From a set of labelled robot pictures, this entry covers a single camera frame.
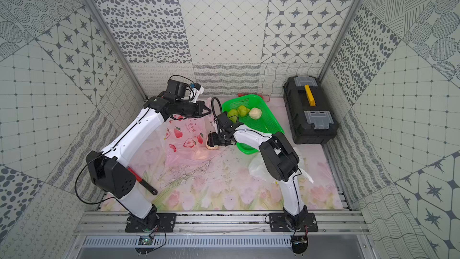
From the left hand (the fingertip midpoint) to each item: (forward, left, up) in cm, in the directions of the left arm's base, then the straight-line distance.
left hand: (216, 112), depth 76 cm
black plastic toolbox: (+8, -46, -11) cm, 48 cm away
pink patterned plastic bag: (-4, +17, -19) cm, 26 cm away
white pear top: (+18, -19, -22) cm, 34 cm away
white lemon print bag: (-15, -19, -24) cm, 34 cm away
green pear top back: (+21, -12, -23) cm, 33 cm away
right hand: (-2, +3, -24) cm, 24 cm away
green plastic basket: (+15, -26, -27) cm, 40 cm away
